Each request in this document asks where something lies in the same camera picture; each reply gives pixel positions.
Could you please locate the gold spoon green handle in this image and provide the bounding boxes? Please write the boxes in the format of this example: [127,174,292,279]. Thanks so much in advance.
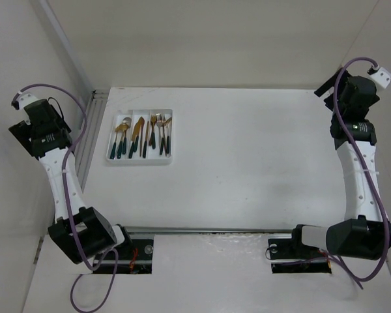
[117,122,129,159]
[109,125,123,160]
[121,126,130,155]

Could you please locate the silver spoon thin handle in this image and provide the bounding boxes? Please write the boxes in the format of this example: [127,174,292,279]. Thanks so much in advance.
[122,117,132,127]

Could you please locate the gold knife green handle short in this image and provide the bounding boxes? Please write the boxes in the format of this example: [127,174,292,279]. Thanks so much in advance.
[134,117,145,152]

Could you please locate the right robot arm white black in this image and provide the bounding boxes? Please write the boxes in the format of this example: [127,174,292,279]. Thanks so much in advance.
[315,69,384,260]

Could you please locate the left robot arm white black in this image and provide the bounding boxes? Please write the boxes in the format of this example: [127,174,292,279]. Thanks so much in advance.
[9,93,133,264]

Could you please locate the white divided utensil tray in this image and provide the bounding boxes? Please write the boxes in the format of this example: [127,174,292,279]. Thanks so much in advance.
[106,109,173,166]

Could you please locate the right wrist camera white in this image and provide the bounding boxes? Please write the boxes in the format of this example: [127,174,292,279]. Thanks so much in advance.
[368,67,391,90]

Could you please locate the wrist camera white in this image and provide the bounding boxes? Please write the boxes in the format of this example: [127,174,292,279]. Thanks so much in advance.
[11,92,38,110]
[368,67,391,90]

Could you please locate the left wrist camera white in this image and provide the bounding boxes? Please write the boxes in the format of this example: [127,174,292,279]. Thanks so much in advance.
[11,92,38,110]

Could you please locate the aluminium rail frame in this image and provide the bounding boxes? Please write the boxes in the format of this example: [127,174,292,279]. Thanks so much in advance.
[75,89,109,190]

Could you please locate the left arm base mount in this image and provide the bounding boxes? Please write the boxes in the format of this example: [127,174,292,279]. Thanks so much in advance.
[93,224,154,275]

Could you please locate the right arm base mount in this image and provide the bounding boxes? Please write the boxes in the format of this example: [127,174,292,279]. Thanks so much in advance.
[265,224,332,274]

